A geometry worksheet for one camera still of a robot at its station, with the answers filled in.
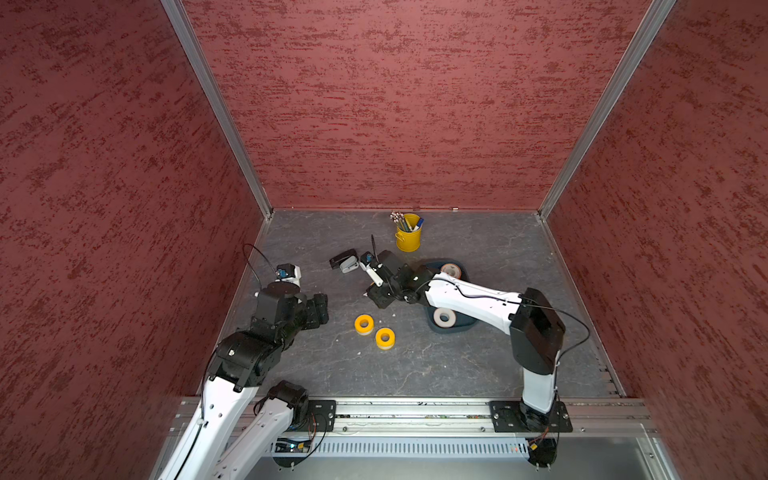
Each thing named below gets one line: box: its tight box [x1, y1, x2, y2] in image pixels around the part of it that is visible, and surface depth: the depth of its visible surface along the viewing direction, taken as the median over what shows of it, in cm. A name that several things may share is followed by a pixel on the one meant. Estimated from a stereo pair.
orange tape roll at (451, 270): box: [440, 263, 462, 279], surface depth 100 cm
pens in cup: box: [390, 211, 425, 232], surface depth 99 cm
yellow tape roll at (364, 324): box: [354, 314, 375, 335], surface depth 91 cm
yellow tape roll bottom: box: [375, 327, 395, 351], surface depth 88 cm
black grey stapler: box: [329, 248, 359, 274], surface depth 104 cm
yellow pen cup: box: [390, 212, 424, 253], surface depth 105 cm
